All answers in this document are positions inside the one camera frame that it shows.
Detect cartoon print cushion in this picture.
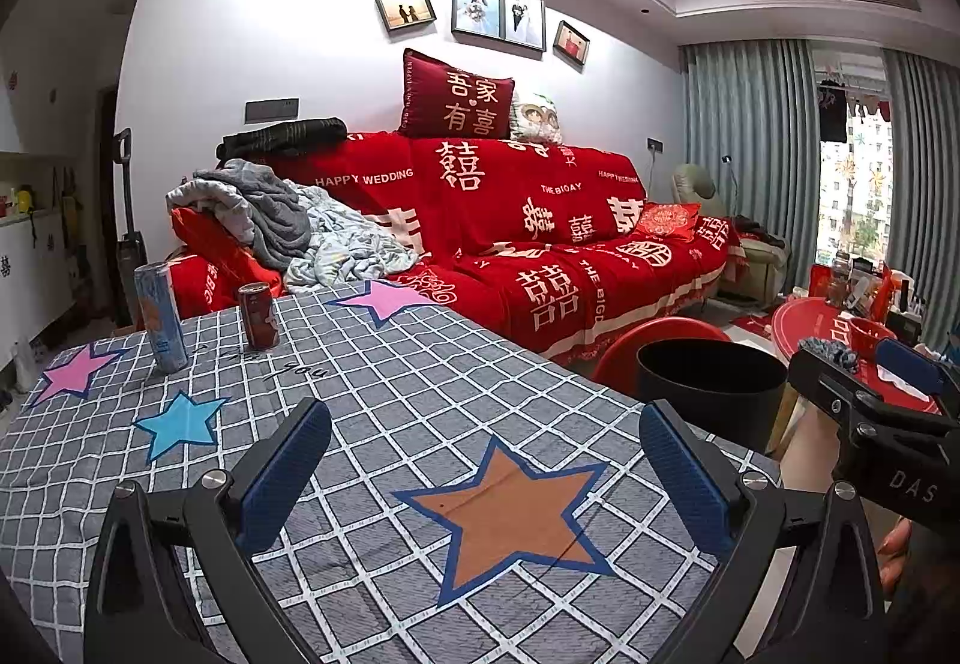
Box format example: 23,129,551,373
510,92,566,146

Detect grey checked star tablecloth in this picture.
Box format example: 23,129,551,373
0,279,782,664

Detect round red table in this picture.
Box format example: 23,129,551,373
772,298,943,479

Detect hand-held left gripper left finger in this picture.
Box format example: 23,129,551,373
84,396,333,664

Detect beige armchair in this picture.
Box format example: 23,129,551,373
670,163,791,302

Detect tall blue can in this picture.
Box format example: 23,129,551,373
133,261,191,375

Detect sunset picture frame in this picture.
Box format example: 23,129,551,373
375,0,438,33

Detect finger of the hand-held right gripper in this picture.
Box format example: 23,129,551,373
875,337,948,397
787,347,887,420

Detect small red picture frame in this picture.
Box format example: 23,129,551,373
553,20,592,65

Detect red bowl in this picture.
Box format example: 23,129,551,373
846,319,898,366

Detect bride picture frame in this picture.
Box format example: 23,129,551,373
451,0,506,41

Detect person's right hand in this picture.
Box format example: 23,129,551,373
877,516,913,597

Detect blue grey knitted cloth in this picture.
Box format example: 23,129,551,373
796,336,860,375

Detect dark folded cloth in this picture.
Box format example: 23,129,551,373
216,116,349,161

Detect couple picture frame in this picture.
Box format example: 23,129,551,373
502,0,548,52

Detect red plastic chair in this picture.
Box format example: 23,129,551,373
592,316,733,403

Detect large red cushion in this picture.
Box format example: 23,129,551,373
401,47,519,140

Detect red gift boxes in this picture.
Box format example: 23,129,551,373
808,251,932,336

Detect red can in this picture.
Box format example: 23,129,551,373
238,282,281,352

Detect black trash bin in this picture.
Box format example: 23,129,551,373
636,337,789,456

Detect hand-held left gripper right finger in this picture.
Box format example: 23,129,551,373
639,400,891,664

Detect white cabinet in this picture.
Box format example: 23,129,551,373
0,149,85,366

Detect small red cushion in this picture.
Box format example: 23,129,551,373
636,202,703,247

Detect dark hanging garment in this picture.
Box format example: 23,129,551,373
817,82,849,144

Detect wall switch panel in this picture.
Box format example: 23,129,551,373
244,97,300,124

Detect light blue blanket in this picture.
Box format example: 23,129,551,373
285,184,420,294

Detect upright vacuum cleaner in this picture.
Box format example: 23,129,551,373
109,127,140,328

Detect grey blanket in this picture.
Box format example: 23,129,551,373
166,158,313,272

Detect grey curtain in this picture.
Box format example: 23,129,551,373
881,49,960,306
681,40,819,287

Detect red covered sofa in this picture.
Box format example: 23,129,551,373
161,131,741,369

